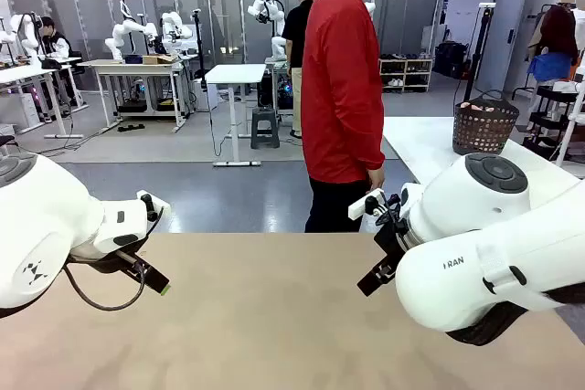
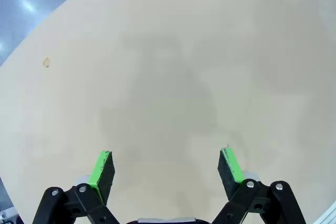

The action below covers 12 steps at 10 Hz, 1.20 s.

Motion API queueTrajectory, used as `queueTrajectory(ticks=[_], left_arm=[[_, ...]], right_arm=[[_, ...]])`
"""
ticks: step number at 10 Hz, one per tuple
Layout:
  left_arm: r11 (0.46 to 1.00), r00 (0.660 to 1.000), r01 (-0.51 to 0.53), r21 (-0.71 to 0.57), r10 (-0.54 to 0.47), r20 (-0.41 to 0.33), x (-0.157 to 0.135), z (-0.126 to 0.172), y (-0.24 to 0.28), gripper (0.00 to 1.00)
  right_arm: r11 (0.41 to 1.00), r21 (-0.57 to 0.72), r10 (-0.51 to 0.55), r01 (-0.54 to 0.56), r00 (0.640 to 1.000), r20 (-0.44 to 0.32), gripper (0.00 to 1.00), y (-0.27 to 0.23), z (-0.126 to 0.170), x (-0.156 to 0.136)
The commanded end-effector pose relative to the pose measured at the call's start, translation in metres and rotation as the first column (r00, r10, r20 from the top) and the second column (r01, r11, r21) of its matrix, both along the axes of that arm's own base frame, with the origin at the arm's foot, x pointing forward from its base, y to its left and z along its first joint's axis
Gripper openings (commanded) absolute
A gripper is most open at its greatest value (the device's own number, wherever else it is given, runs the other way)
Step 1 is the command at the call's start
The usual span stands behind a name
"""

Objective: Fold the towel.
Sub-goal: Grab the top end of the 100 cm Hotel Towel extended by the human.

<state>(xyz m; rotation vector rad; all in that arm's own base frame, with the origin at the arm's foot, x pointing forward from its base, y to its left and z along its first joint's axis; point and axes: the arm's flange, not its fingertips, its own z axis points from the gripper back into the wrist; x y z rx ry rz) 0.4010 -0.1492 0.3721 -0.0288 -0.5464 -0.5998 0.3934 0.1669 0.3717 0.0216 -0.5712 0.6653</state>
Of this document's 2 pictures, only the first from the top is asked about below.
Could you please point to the black bag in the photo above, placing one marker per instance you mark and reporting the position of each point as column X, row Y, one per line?
column 450, row 59

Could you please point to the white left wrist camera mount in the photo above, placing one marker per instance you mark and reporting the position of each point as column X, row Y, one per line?
column 157, row 205

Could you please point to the black floor power strip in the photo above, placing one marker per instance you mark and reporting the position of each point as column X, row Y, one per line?
column 130, row 128

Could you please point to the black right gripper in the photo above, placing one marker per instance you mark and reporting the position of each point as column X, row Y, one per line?
column 395, row 241

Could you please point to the black tripod with white head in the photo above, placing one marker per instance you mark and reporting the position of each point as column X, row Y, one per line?
column 477, row 52

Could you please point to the long white desk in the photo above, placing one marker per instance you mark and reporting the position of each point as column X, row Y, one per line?
column 27, row 72

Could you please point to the black perforated plastic basket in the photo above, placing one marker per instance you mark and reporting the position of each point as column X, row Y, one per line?
column 484, row 132

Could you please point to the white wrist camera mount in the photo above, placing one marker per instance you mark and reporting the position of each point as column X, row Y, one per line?
column 361, row 207
column 157, row 205

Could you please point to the black utility cart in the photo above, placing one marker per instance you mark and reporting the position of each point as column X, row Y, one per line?
column 548, row 120

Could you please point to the white workbench with robots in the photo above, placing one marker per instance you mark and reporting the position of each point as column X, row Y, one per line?
column 132, row 68

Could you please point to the grey plastic step stool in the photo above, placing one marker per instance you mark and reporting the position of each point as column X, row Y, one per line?
column 265, row 127

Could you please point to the black computer with coloured lights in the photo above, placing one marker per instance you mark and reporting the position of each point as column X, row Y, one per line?
column 274, row 91

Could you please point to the person in red jacket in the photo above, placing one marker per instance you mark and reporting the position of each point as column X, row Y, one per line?
column 338, row 88

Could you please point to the blue cloth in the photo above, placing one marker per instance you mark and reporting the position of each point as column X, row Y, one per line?
column 548, row 66

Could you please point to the standing person in black shirt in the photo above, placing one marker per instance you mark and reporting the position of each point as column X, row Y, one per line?
column 294, row 29

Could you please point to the small white standing desk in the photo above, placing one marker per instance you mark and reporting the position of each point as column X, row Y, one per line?
column 235, row 74

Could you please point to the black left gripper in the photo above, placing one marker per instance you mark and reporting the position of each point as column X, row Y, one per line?
column 105, row 262

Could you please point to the slim black tripod stand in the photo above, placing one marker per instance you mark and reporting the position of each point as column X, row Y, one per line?
column 198, row 43

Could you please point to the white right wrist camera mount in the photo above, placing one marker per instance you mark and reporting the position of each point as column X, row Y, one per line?
column 361, row 207

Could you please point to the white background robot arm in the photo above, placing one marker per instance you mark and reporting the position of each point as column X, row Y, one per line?
column 27, row 34
column 176, row 29
column 274, row 15
column 123, row 34

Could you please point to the large white table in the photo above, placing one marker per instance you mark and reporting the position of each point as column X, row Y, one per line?
column 420, row 143

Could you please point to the wooden shoe rack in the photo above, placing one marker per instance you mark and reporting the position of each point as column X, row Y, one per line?
column 407, row 75

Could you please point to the red jacket person right forearm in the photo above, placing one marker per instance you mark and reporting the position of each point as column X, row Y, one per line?
column 368, row 148

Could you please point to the dark red hanging garment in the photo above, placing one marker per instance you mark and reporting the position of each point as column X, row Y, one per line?
column 555, row 29

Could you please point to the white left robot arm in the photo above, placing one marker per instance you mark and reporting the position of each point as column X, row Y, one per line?
column 41, row 225

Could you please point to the seated person in black jacket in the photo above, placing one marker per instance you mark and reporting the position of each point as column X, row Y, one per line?
column 57, row 47

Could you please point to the cardboard box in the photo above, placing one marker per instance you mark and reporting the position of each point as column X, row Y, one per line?
column 157, row 59

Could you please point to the red jacket person right hand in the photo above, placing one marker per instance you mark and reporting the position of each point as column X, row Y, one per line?
column 377, row 178

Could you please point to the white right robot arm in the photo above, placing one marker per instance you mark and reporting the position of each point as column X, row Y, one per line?
column 480, row 207

